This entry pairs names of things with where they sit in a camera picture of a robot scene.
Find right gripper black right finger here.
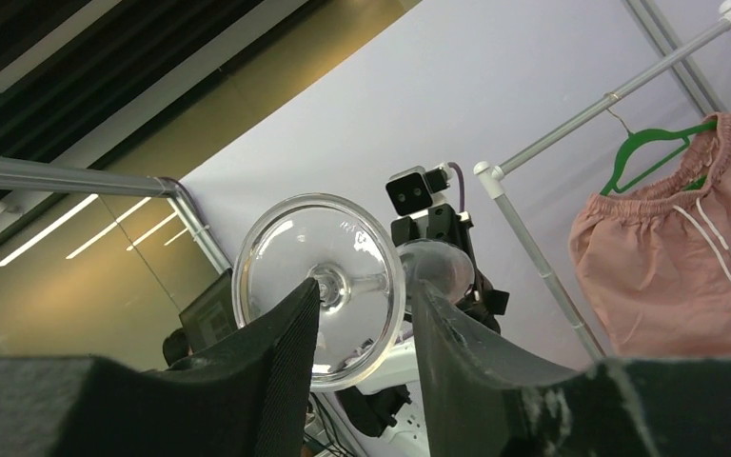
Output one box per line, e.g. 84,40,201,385
411,284,731,456

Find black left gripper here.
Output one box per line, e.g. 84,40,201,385
390,204,509,334

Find pink shorts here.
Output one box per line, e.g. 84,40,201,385
568,112,731,357

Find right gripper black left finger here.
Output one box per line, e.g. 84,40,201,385
0,278,321,456

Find black monitor screen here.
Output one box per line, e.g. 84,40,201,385
179,268,238,352

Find silver clothes rail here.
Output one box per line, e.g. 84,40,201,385
469,1,731,368

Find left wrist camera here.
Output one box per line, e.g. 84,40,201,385
385,164,456,216

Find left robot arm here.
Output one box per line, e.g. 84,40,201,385
306,193,475,456

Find silver ceiling frame tube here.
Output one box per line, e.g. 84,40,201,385
0,157,231,273

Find green clothes hanger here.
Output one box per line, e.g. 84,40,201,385
600,109,717,196

